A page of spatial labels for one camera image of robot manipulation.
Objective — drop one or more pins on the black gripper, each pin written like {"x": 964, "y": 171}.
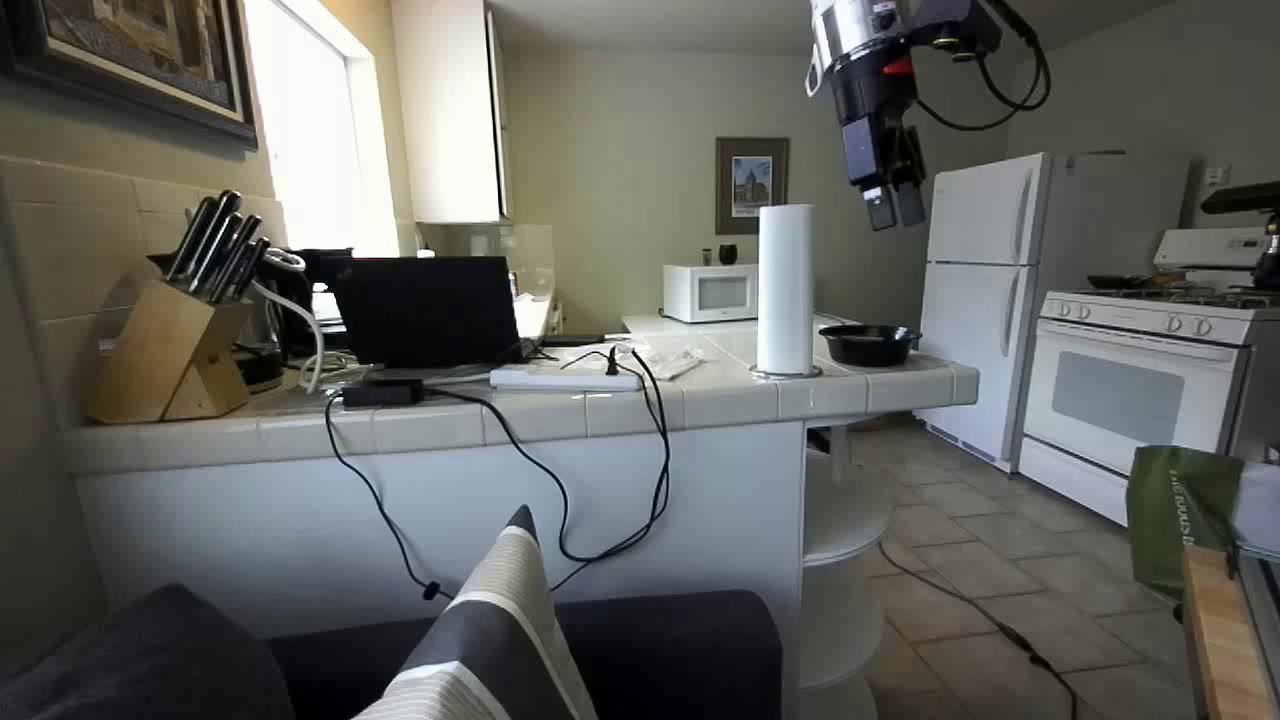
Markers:
{"x": 875, "y": 125}

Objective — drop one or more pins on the white paper towel roll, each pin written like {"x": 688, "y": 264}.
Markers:
{"x": 784, "y": 285}

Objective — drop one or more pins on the silver black Franka robot arm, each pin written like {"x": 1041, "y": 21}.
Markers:
{"x": 863, "y": 27}

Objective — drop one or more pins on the white refrigerator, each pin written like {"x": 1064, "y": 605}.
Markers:
{"x": 980, "y": 293}

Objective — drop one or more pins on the black bowl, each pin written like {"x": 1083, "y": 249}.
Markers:
{"x": 867, "y": 344}

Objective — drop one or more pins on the small black jar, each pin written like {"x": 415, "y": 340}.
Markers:
{"x": 730, "y": 252}

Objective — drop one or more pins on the white microwave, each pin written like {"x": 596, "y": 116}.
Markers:
{"x": 709, "y": 293}

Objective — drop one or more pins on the clear plastic cutlery packet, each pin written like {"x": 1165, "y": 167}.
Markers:
{"x": 668, "y": 360}

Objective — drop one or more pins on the white oven stove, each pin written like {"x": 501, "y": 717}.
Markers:
{"x": 1132, "y": 384}

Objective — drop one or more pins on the white tiled kitchen counter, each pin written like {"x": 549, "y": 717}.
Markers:
{"x": 603, "y": 495}

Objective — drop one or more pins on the green cloth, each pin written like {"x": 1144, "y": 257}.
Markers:
{"x": 1172, "y": 513}

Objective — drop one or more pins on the black laptop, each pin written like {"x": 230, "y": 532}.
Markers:
{"x": 427, "y": 311}

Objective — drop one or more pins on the dark grey sofa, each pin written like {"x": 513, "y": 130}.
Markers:
{"x": 667, "y": 663}

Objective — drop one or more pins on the black power brick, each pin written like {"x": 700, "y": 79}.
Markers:
{"x": 386, "y": 392}

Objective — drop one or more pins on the wooden board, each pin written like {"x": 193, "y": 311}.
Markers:
{"x": 1224, "y": 640}

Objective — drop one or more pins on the bright window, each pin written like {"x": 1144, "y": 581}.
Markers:
{"x": 314, "y": 146}

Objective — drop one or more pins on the wooden knife block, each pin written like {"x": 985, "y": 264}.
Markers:
{"x": 160, "y": 353}

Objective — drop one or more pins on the large dark framed picture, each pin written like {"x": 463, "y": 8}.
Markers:
{"x": 120, "y": 45}

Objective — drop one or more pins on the small framed wall picture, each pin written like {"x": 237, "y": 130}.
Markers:
{"x": 749, "y": 186}

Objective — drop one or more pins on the white wall cabinet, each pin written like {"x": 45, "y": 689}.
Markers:
{"x": 446, "y": 104}

